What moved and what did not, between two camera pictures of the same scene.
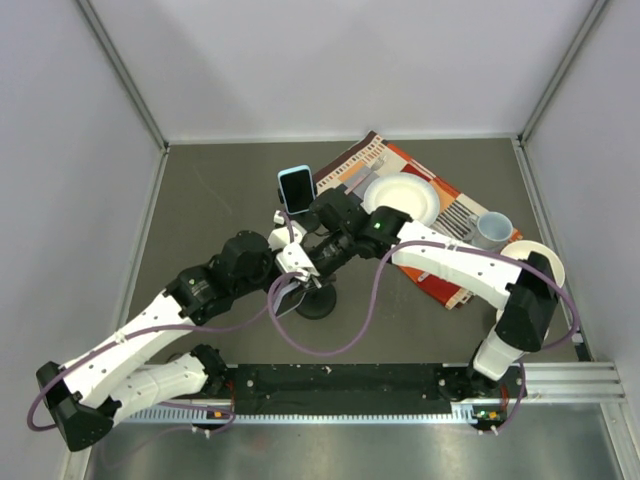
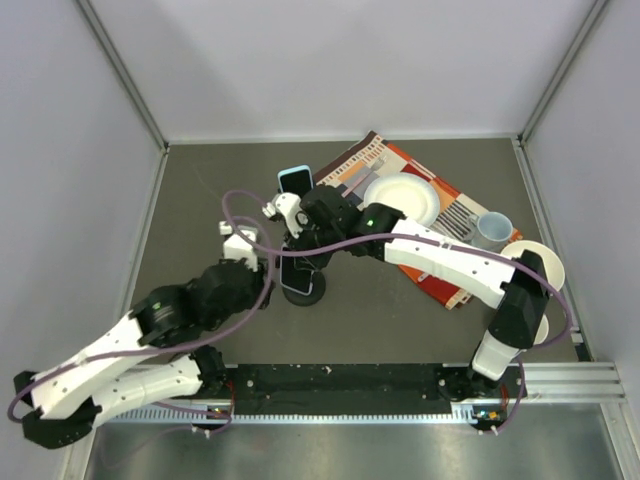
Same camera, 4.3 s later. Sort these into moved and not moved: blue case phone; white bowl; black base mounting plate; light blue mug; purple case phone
Moved: purple case phone
Not moved: black base mounting plate; blue case phone; light blue mug; white bowl
